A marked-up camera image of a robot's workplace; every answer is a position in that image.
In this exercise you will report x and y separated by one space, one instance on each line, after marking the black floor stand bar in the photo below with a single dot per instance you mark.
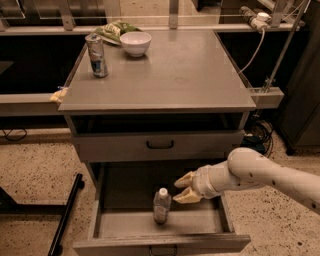
55 248

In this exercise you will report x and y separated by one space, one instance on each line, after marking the yellow sponge piece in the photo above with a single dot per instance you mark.
58 96

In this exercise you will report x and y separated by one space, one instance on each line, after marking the white power strip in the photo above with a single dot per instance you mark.
258 21

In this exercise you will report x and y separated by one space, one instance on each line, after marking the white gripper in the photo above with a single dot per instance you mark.
202 182

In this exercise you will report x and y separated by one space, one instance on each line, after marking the green snack bag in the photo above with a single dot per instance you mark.
113 31

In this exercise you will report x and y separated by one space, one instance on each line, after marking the open middle drawer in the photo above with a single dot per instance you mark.
122 223

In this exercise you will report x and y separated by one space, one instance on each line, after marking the closed top drawer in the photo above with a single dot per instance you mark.
120 147

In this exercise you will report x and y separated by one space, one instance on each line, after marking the grey side rail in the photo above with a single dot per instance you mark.
17 105

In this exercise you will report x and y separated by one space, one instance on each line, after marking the grey drawer cabinet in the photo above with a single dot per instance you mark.
184 83

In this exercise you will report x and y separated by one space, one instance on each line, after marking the silver blue drink can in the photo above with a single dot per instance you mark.
96 55

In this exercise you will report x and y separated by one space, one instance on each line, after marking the white ceramic bowl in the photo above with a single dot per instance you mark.
135 43

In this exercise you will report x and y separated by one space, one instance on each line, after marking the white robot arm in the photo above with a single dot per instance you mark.
247 169

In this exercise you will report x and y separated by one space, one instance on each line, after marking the blue plastic bottle white cap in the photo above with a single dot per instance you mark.
161 205

